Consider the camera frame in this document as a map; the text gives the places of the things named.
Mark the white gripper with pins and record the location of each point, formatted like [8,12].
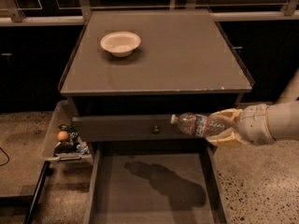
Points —
[253,124]

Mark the clear plastic water bottle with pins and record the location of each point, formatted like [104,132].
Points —
[202,125]

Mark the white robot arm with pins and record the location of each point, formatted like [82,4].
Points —
[283,122]

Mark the white robot base leg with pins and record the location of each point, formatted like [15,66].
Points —
[291,92]

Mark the round metal drawer knob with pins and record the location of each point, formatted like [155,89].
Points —
[156,130]

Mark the grey open middle drawer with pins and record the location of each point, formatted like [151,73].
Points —
[155,182]

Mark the grey top drawer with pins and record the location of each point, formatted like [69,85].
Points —
[125,128]

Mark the grey wooden drawer cabinet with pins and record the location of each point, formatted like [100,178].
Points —
[183,64]

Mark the white paper bowl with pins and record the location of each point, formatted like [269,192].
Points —
[120,44]

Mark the green snack bag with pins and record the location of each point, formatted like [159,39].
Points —
[71,144]

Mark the orange fruit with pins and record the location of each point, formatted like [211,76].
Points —
[62,136]

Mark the black metal bar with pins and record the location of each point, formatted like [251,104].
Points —
[38,190]

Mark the metal railing frame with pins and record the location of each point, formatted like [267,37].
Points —
[47,11]

